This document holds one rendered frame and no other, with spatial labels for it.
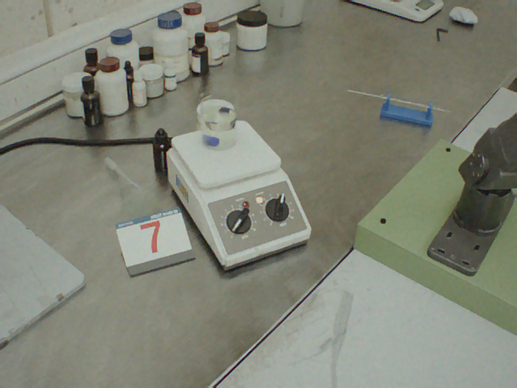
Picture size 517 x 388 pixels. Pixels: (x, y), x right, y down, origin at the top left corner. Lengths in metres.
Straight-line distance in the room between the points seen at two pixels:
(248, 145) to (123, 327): 0.31
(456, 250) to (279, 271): 0.23
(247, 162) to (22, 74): 0.49
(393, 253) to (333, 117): 0.38
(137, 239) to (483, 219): 0.45
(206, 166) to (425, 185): 0.32
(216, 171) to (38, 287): 0.28
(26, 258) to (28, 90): 0.40
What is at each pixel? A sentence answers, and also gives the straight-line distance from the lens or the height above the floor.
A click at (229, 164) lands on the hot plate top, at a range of 0.77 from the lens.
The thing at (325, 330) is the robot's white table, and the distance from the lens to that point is 0.69.
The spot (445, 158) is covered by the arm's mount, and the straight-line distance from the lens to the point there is 0.93.
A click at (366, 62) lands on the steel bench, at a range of 1.28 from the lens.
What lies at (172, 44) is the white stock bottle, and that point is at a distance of 1.12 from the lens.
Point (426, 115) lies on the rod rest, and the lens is 1.09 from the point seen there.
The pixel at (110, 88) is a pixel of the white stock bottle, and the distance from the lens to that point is 1.03.
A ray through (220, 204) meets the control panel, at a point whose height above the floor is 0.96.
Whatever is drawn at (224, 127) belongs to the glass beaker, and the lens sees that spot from 0.77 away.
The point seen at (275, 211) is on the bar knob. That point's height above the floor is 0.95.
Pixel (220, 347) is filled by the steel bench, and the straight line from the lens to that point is 0.67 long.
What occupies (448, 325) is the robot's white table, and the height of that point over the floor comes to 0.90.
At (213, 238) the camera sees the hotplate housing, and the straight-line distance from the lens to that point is 0.73.
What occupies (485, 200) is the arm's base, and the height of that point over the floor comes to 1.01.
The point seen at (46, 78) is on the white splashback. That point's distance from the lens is 1.11.
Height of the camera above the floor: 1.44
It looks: 39 degrees down
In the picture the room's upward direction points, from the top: 3 degrees clockwise
